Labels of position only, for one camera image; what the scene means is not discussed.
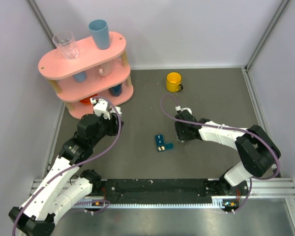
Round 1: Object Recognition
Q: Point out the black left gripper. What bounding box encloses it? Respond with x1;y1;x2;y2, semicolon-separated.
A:
90;112;123;146

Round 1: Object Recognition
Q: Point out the teal pill organizer box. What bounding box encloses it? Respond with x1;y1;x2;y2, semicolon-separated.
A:
155;134;174;152

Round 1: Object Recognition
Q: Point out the white pill bottle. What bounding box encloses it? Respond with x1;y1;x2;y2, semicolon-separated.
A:
112;106;122;116

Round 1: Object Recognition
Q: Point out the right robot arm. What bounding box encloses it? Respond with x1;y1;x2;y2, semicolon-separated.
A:
175;109;281;195

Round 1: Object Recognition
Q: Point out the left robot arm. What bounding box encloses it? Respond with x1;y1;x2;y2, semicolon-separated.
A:
8;107;123;236

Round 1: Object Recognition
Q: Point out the orange plastic bowl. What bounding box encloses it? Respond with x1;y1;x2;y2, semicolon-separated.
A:
79;96;93;105

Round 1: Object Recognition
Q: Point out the dark blue faceted cup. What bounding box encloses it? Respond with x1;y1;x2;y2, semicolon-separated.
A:
108;84;122;97

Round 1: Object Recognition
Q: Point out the pink three-tier wooden shelf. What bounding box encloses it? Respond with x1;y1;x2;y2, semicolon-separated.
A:
38;31;134;119

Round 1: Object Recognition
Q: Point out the small light blue cup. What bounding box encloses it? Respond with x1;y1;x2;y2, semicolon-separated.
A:
73;71;87;83

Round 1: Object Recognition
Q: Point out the yellow mug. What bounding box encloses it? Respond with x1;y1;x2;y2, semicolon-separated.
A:
166;72;183;92

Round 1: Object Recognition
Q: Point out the clear drinking glass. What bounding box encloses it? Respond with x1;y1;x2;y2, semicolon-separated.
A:
53;31;79;59

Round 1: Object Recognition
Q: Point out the light blue plastic tumbler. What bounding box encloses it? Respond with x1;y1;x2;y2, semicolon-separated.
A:
88;19;110;50

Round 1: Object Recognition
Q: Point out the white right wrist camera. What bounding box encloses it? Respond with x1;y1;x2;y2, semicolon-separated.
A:
175;106;192;114

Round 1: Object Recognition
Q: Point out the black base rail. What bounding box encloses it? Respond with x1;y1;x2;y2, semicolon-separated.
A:
98;178;250;205

